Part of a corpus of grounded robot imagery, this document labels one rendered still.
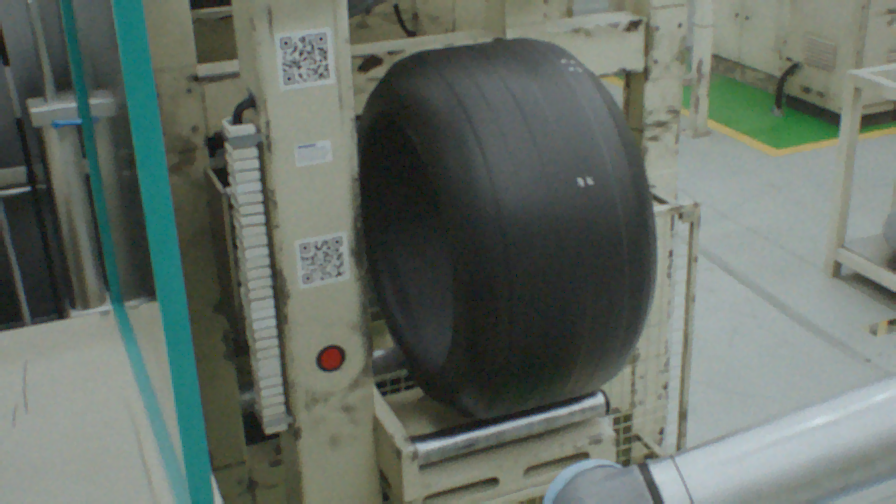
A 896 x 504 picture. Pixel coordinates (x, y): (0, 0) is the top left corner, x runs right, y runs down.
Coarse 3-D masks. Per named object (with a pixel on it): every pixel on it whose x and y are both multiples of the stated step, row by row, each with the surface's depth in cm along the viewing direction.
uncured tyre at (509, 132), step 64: (448, 64) 159; (512, 64) 159; (384, 128) 189; (448, 128) 151; (512, 128) 150; (576, 128) 153; (384, 192) 197; (448, 192) 150; (512, 192) 147; (576, 192) 150; (640, 192) 154; (384, 256) 196; (448, 256) 202; (512, 256) 147; (576, 256) 150; (640, 256) 155; (384, 320) 191; (448, 320) 197; (512, 320) 150; (576, 320) 153; (640, 320) 160; (448, 384) 165; (512, 384) 157; (576, 384) 165
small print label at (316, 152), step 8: (304, 144) 150; (312, 144) 150; (320, 144) 151; (328, 144) 151; (296, 152) 150; (304, 152) 150; (312, 152) 151; (320, 152) 151; (328, 152) 152; (296, 160) 150; (304, 160) 151; (312, 160) 151; (320, 160) 152; (328, 160) 152
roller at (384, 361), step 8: (376, 352) 193; (384, 352) 193; (392, 352) 194; (376, 360) 192; (384, 360) 192; (392, 360) 193; (400, 360) 193; (376, 368) 192; (384, 368) 193; (392, 368) 193; (400, 368) 194; (376, 376) 193
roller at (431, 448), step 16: (560, 400) 177; (576, 400) 177; (592, 400) 178; (608, 400) 179; (512, 416) 174; (528, 416) 174; (544, 416) 175; (560, 416) 176; (576, 416) 177; (592, 416) 178; (432, 432) 170; (448, 432) 170; (464, 432) 170; (480, 432) 171; (496, 432) 172; (512, 432) 173; (528, 432) 174; (432, 448) 168; (448, 448) 169; (464, 448) 170; (480, 448) 172
